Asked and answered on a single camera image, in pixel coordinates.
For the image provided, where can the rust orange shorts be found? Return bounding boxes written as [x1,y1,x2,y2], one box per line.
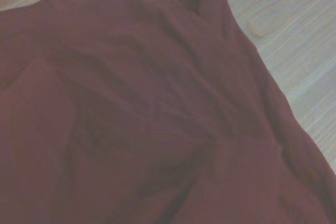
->
[0,0,336,224]

